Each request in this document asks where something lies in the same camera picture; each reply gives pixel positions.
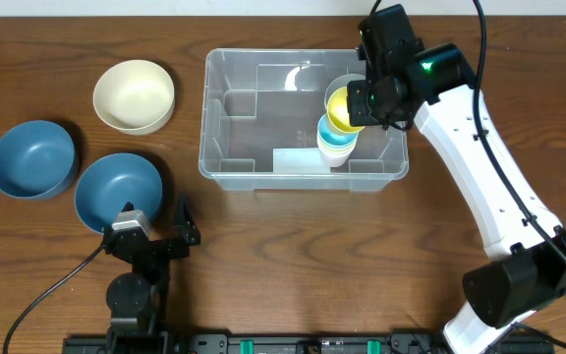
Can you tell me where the clear plastic storage container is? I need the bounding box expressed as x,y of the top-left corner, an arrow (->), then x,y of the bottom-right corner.
198,48 -> 409,192

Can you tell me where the cream bowl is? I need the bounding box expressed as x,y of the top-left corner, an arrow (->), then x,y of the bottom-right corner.
92,60 -> 176,136

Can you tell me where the grey-blue small bowl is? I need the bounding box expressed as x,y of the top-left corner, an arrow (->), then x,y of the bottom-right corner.
324,74 -> 366,107

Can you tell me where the dark blue bowl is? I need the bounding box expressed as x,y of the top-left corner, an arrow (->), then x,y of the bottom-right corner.
75,152 -> 164,233
0,120 -> 80,200

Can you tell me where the pink cup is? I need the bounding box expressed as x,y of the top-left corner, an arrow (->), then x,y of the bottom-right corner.
319,150 -> 351,168

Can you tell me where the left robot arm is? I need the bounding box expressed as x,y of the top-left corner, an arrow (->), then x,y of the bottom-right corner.
101,196 -> 200,353

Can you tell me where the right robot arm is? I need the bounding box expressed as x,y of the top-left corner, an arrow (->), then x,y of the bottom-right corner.
347,5 -> 566,353

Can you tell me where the left black cable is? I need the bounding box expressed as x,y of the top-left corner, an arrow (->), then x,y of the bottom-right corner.
1,244 -> 107,354

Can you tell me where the light blue cup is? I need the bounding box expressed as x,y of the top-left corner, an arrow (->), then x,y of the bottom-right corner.
317,114 -> 359,147

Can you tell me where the yellow cup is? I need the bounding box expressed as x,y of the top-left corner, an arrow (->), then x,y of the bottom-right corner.
326,87 -> 364,134
317,140 -> 357,153

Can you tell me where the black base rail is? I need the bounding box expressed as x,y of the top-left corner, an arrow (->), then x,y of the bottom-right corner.
61,332 -> 556,354

